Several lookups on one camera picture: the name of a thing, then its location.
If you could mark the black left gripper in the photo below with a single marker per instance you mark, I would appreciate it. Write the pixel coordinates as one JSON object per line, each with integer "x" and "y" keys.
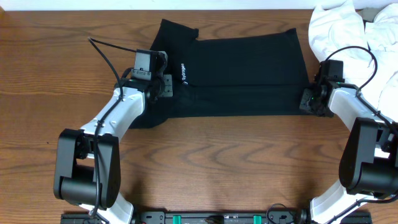
{"x": 168, "y": 85}

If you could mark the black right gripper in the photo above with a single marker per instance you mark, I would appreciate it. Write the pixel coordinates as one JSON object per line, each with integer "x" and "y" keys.
{"x": 304, "y": 104}

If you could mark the white clothes pile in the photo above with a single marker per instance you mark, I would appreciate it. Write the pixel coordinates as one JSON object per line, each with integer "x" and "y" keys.
{"x": 367, "y": 49}

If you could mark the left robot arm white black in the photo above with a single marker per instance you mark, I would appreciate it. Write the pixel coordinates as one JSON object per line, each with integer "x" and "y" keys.
{"x": 88, "y": 170}

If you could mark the black t-shirt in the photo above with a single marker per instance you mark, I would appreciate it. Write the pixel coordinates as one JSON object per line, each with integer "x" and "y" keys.
{"x": 249, "y": 76}

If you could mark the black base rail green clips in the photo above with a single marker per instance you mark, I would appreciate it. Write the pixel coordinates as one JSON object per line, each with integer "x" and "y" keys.
{"x": 275, "y": 216}

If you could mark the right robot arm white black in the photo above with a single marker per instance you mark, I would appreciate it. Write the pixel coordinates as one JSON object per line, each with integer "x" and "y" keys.
{"x": 368, "y": 166}

